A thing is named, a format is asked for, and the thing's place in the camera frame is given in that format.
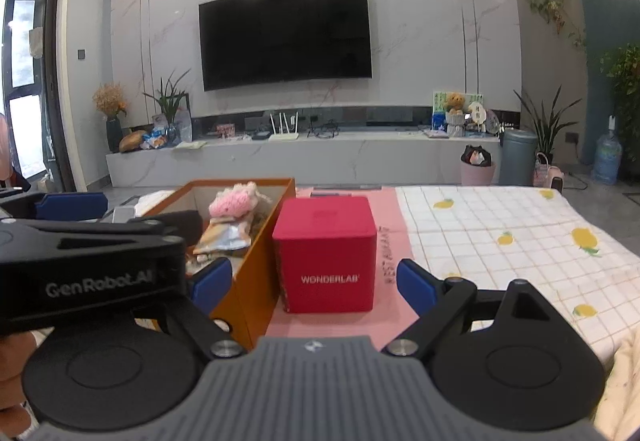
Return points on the white marble tv console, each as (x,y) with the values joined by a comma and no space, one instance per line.
(352,158)

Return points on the blue water jug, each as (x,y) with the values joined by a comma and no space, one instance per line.
(608,156)

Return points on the red Wonderlab cube box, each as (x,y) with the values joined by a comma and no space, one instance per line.
(326,249)

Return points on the green potted floor plant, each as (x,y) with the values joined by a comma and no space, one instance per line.
(548,123)

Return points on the dried flower vase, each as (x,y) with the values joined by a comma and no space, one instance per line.
(110,101)

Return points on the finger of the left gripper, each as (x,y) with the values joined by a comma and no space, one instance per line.
(80,206)
(186,224)

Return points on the green plant in vase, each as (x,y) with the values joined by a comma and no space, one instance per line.
(169,96)

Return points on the checkered fruit print blanket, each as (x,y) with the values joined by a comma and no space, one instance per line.
(488,235)

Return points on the black wall television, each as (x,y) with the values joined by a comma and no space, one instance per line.
(254,42)

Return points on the white wifi router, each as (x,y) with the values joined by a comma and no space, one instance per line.
(284,127)

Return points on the pink crochet hat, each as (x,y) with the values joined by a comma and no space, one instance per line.
(234,202)

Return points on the orange cardboard storage box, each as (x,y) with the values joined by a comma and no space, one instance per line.
(255,290)

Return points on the silver snack packet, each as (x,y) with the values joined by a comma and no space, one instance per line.
(225,234)

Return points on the teddy bear on console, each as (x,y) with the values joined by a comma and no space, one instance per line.
(455,103)

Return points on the grey round trash bin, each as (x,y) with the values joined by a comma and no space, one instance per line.
(518,156)

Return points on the person left hand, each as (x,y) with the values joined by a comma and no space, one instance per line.
(15,350)

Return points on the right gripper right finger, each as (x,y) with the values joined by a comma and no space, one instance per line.
(440,305)

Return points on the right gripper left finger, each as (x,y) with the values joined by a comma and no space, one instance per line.
(187,318)

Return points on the pink waste basket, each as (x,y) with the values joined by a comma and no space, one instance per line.
(477,167)

